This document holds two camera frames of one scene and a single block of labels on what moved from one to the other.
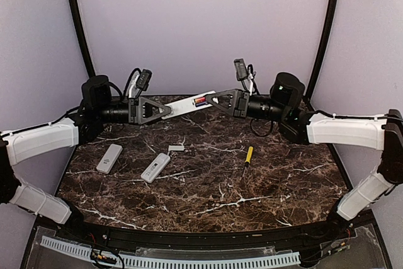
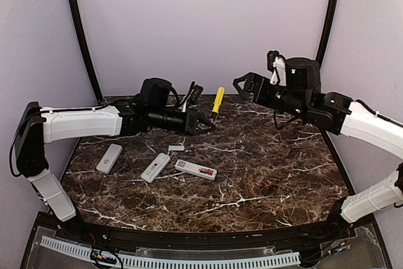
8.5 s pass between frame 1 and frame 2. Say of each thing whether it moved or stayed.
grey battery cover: stayed
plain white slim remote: stayed
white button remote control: moved
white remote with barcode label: stayed
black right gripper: moved
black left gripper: moved
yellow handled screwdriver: moved
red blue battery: moved
